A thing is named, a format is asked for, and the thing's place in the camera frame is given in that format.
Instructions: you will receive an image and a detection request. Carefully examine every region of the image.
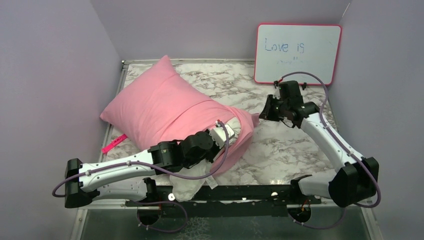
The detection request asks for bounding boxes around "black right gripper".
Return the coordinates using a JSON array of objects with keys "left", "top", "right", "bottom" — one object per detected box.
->
[{"left": 258, "top": 94, "right": 289, "bottom": 122}]

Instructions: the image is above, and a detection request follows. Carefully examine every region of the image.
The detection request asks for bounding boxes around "pink pillowcase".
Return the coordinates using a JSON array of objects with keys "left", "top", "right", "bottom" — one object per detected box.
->
[{"left": 100, "top": 55, "right": 259, "bottom": 175}]

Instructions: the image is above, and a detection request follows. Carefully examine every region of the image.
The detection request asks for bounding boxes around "white pillow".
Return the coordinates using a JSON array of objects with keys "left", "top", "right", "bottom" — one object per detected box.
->
[{"left": 169, "top": 117, "right": 241, "bottom": 202}]

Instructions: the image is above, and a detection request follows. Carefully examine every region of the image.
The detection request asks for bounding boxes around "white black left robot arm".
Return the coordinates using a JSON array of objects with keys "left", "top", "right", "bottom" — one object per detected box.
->
[{"left": 62, "top": 127, "right": 233, "bottom": 209}]

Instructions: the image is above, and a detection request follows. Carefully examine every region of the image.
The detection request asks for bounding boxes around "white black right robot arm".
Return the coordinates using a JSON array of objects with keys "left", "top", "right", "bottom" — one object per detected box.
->
[{"left": 259, "top": 80, "right": 381, "bottom": 208}]

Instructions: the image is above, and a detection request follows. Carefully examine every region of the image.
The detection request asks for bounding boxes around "pink-framed whiteboard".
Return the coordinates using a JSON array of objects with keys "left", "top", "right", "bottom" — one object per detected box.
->
[{"left": 253, "top": 23, "right": 342, "bottom": 86}]

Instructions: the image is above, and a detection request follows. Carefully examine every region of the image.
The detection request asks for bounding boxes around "white care label tag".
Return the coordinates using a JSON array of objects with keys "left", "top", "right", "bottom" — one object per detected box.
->
[{"left": 205, "top": 176, "right": 218, "bottom": 190}]

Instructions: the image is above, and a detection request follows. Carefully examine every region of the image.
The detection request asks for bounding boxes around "pink marker pen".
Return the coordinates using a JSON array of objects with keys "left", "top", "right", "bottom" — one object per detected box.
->
[{"left": 101, "top": 134, "right": 128, "bottom": 154}]

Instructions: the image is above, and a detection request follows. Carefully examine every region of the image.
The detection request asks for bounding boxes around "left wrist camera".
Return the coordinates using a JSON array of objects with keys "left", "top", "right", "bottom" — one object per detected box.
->
[{"left": 209, "top": 124, "right": 237, "bottom": 149}]

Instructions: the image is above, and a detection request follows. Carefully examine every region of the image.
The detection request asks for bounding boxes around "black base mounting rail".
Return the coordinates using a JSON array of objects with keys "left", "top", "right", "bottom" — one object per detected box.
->
[{"left": 125, "top": 184, "right": 321, "bottom": 220}]

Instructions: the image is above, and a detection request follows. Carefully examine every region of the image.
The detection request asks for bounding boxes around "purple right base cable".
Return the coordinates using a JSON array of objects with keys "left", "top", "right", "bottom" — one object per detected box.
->
[{"left": 287, "top": 205, "right": 347, "bottom": 231}]

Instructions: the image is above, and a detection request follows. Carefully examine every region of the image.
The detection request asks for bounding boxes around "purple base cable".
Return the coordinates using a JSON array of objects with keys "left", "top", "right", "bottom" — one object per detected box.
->
[
  {"left": 287, "top": 205, "right": 347, "bottom": 231},
  {"left": 127, "top": 198, "right": 189, "bottom": 233}
]

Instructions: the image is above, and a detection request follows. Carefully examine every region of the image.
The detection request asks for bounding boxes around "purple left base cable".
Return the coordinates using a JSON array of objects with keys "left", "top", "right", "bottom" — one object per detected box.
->
[{"left": 127, "top": 198, "right": 189, "bottom": 233}]

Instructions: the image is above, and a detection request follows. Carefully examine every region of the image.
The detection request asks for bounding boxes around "aluminium table frame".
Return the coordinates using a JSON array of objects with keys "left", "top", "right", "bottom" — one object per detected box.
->
[{"left": 69, "top": 59, "right": 256, "bottom": 240}]

